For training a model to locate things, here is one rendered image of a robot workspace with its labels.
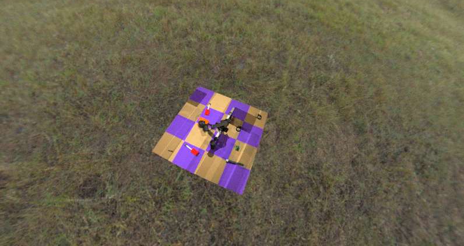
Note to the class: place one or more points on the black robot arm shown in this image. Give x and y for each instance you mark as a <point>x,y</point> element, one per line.
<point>222,123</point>

